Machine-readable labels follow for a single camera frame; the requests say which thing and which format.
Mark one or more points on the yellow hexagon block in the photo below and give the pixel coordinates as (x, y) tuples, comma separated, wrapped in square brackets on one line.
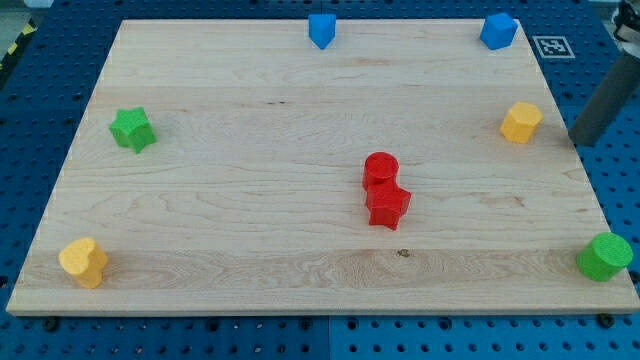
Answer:
[(521, 122)]

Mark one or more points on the wooden board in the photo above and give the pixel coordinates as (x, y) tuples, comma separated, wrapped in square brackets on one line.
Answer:
[(250, 202)]

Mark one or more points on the red cylinder block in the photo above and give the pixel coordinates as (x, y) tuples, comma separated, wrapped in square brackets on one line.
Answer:
[(379, 167)]

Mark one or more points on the red star block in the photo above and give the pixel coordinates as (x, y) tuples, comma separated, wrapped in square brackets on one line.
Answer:
[(387, 203)]

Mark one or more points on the blue triangle block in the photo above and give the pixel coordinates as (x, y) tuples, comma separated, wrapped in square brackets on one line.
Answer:
[(322, 29)]

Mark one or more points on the green star block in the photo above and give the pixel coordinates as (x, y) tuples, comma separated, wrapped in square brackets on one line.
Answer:
[(132, 129)]

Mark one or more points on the blue cube block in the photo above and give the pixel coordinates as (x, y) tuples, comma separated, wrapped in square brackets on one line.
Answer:
[(498, 31)]

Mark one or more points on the yellow heart block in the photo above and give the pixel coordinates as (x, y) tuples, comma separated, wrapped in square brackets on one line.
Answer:
[(84, 260)]

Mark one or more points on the white fiducial marker tag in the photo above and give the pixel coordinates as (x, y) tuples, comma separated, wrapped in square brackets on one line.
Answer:
[(553, 47)]

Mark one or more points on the green cylinder block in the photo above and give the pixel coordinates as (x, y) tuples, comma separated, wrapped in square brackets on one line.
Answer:
[(604, 257)]

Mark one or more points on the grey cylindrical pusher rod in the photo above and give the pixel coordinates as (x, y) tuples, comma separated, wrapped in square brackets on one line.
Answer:
[(607, 100)]

